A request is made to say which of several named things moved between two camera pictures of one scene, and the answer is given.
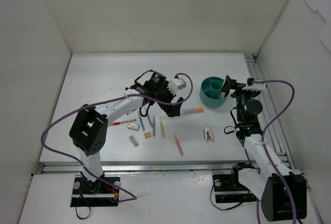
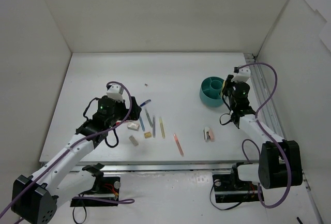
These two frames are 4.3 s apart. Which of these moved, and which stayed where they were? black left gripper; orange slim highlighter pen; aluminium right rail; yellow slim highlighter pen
Moved: black left gripper
Stayed: yellow slim highlighter pen; aluminium right rail; orange slim highlighter pen
